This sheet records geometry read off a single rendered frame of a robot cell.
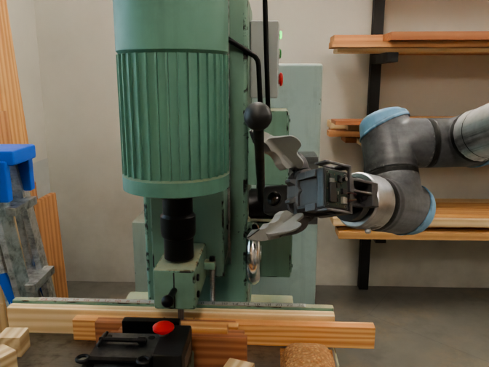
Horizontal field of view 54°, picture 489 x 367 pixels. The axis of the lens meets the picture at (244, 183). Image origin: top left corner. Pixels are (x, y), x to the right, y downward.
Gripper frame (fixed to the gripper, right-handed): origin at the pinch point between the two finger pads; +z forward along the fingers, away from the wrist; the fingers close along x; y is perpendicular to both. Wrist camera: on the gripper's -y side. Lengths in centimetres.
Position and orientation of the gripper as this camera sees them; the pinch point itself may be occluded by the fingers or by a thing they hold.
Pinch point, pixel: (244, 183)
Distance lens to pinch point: 65.6
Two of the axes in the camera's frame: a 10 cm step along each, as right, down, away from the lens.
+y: 6.0, -1.5, -7.9
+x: -0.2, 9.8, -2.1
